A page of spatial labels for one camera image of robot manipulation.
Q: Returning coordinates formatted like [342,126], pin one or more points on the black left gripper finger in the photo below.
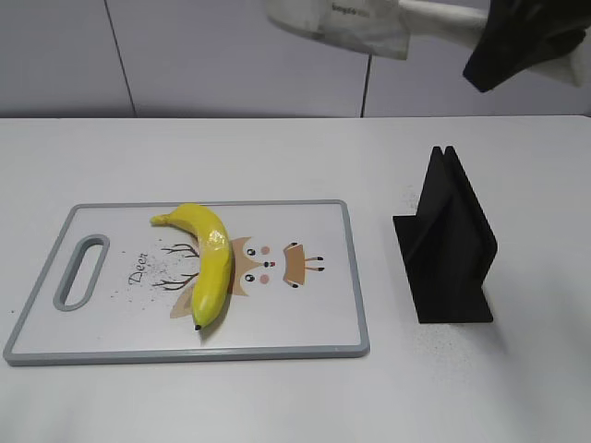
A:
[510,45]

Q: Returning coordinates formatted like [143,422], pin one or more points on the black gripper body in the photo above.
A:
[536,18]

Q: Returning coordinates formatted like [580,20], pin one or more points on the white-handled cleaver knife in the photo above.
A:
[385,28]

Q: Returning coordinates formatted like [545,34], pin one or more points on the yellow plastic banana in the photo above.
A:
[216,258]

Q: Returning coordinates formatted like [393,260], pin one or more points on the black knife stand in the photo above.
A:
[447,246]

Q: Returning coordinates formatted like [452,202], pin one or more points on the white grey-rimmed cutting board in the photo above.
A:
[116,290]

